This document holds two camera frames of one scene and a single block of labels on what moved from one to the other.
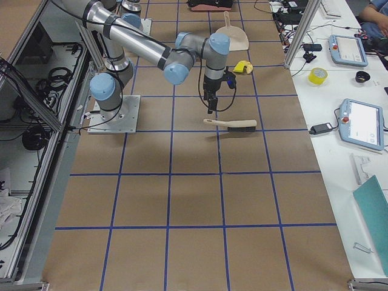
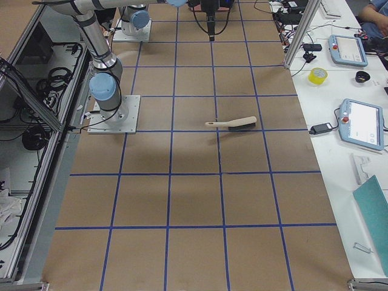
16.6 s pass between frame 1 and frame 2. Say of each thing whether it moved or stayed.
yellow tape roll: stayed
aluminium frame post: stayed
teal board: stayed
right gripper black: moved
